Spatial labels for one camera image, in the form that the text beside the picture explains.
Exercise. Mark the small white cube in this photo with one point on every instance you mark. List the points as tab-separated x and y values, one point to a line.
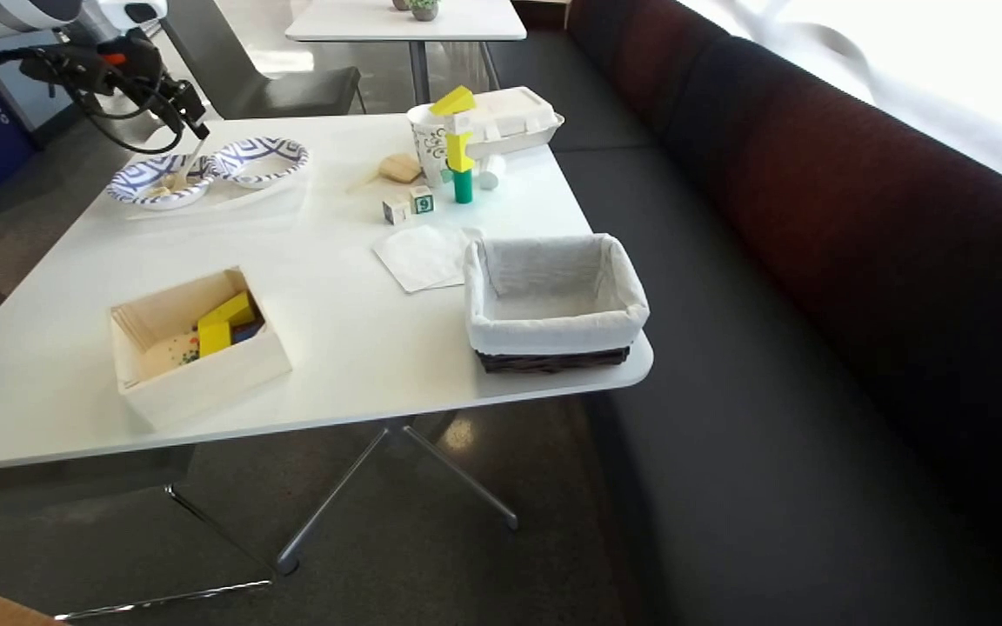
394	213

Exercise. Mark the beige food piece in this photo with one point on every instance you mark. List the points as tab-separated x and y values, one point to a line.
191	184
169	188

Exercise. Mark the yellow wedge block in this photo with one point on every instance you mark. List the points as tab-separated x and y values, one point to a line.
455	103

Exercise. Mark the dark basket with white liner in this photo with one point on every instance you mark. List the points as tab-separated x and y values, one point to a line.
556	289

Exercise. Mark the small green cube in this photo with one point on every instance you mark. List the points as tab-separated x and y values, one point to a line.
423	202

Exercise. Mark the white background table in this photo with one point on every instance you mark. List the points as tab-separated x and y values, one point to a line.
408	24

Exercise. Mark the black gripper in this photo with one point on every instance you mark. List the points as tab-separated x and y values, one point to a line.
103	68

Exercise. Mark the blue patterned paper bowl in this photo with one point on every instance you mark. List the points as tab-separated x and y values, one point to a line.
138	185
258	162

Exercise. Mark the small green potted plant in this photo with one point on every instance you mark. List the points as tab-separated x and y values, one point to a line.
423	8

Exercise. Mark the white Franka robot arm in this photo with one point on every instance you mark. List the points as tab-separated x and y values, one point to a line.
32	8

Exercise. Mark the green cylinder block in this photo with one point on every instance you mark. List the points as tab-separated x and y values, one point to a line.
463	185

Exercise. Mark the white paper napkin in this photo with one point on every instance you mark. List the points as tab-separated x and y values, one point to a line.
420	258

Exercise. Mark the small yellow upright block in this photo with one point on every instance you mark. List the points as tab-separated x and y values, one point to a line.
462	150

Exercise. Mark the small white round object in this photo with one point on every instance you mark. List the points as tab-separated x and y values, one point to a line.
488	176

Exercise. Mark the dark grey chair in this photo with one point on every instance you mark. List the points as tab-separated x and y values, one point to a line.
280	93

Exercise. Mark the dark red upholstered bench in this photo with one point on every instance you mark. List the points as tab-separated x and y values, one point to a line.
849	351

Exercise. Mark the metal table base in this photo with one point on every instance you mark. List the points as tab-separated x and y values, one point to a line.
338	492

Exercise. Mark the light wooden box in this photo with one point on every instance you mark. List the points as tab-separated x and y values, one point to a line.
208	376

